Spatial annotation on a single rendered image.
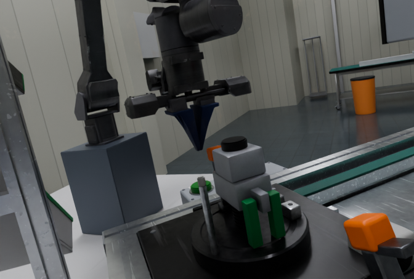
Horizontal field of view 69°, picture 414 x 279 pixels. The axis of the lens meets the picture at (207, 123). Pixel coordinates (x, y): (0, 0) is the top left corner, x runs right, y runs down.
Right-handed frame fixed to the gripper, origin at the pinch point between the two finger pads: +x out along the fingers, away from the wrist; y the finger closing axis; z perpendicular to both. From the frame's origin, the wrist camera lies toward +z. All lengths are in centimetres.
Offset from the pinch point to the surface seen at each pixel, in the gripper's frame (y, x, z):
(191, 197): 1.1, 13.2, 6.3
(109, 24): -24, -77, 319
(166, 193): 0.2, 23.4, 38.2
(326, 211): -11.1, 12.1, -14.2
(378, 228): 0.1, 2.3, -32.0
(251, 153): -0.7, 1.0, -16.0
